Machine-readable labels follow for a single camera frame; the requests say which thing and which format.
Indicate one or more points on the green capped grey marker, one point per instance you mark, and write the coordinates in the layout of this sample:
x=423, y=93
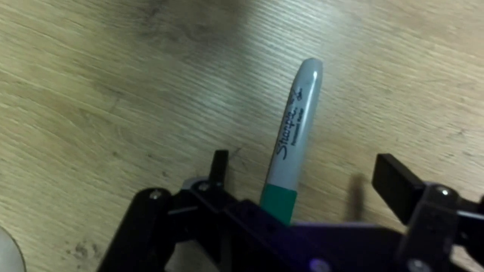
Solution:
x=297, y=126

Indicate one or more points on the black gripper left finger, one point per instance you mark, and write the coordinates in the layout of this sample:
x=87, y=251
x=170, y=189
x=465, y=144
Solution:
x=146, y=227

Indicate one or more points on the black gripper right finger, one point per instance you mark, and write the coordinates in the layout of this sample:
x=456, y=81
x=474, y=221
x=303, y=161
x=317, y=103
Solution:
x=429, y=221

